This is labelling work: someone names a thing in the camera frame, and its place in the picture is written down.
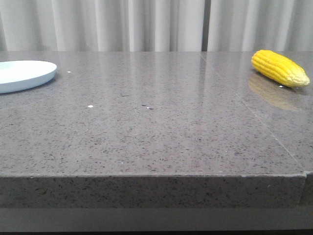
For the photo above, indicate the yellow corn cob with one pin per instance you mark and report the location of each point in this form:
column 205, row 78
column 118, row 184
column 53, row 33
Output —
column 280, row 69

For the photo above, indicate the light blue round plate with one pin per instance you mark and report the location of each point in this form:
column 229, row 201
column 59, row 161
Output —
column 25, row 74

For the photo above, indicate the white pleated curtain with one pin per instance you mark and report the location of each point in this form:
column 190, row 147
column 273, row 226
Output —
column 156, row 25

